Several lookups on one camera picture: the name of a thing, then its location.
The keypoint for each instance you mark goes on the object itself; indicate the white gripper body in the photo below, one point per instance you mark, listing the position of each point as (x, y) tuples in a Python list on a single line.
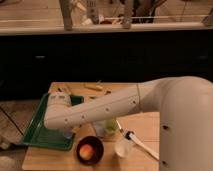
[(59, 98)]

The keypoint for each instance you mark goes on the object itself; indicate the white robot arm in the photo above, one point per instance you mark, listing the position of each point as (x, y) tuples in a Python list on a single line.
[(185, 105)]

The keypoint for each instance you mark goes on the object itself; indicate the green plastic tray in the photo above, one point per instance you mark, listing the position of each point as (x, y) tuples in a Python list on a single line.
[(40, 133)]

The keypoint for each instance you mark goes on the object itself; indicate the grey cloth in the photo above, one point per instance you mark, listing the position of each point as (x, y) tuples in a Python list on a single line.
[(99, 128)]

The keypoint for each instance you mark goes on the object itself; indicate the orange fruit in bowl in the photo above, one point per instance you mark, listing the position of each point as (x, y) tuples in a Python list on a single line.
[(86, 152)]

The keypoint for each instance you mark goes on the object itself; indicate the dark bowl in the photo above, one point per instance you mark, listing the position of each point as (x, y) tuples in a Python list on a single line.
[(96, 144)]

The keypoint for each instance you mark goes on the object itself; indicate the clear plastic cup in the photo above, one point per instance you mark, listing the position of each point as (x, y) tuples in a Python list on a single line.
[(123, 147)]

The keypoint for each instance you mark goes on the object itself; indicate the wooden counter shelf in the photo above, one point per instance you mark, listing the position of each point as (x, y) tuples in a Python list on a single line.
[(102, 16)]

